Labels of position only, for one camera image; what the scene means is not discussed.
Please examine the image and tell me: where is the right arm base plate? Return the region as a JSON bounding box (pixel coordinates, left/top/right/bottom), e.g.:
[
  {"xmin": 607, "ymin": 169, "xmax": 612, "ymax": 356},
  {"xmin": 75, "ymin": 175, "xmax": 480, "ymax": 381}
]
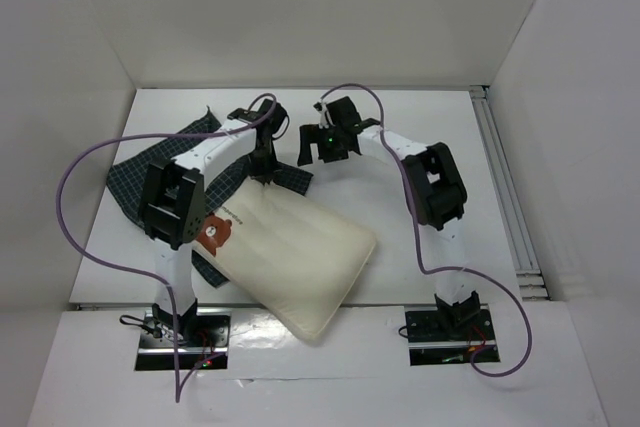
[{"xmin": 398, "ymin": 306, "xmax": 500, "ymax": 366}]

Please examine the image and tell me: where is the aluminium rail frame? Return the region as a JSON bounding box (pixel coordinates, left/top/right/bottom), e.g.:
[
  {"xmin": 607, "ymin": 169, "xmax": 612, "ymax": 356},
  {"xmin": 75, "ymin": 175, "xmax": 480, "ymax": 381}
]
[{"xmin": 469, "ymin": 86, "xmax": 551, "ymax": 302}]

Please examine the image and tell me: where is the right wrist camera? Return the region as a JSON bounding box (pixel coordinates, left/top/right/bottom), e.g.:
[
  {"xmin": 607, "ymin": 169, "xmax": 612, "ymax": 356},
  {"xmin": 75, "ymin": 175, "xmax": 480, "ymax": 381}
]
[{"xmin": 313, "ymin": 100, "xmax": 333, "ymax": 129}]

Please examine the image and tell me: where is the dark checked pillowcase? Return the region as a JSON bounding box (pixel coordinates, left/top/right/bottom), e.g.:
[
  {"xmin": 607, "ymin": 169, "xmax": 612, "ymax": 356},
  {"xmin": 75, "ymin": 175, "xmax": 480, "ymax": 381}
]
[{"xmin": 105, "ymin": 105, "xmax": 314, "ymax": 288}]

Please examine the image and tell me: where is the purple cable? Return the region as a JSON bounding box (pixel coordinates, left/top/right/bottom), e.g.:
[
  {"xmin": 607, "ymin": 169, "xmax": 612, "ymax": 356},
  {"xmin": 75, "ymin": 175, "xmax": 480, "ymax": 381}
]
[
  {"xmin": 317, "ymin": 84, "xmax": 534, "ymax": 378},
  {"xmin": 53, "ymin": 92, "xmax": 279, "ymax": 404}
]

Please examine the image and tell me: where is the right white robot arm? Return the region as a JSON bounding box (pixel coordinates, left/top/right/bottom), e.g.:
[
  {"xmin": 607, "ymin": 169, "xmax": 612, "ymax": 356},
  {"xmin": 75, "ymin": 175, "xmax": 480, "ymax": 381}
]
[{"xmin": 297, "ymin": 96, "xmax": 479, "ymax": 339}]

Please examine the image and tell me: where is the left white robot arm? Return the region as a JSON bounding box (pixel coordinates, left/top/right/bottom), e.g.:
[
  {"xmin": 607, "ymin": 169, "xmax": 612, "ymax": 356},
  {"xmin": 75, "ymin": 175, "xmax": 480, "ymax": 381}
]
[{"xmin": 139, "ymin": 94, "xmax": 288, "ymax": 346}]

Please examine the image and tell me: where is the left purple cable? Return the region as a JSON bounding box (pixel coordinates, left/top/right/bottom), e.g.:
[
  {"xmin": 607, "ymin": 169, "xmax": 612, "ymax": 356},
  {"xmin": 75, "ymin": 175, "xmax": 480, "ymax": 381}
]
[{"xmin": 53, "ymin": 92, "xmax": 279, "ymax": 404}]

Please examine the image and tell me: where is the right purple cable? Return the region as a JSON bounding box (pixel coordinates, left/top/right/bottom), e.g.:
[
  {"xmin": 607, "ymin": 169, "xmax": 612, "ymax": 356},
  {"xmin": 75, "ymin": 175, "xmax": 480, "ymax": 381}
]
[{"xmin": 317, "ymin": 84, "xmax": 534, "ymax": 378}]

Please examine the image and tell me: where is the cream pillow with bear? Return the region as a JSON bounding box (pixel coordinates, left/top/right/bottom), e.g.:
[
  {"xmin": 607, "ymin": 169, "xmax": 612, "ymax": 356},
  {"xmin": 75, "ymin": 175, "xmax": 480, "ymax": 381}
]
[{"xmin": 194, "ymin": 179, "xmax": 377, "ymax": 343}]

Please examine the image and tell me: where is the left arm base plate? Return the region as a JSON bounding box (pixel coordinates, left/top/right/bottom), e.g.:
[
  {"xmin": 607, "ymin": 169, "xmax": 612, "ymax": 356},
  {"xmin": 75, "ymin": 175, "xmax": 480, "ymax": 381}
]
[{"xmin": 119, "ymin": 309, "xmax": 231, "ymax": 371}]

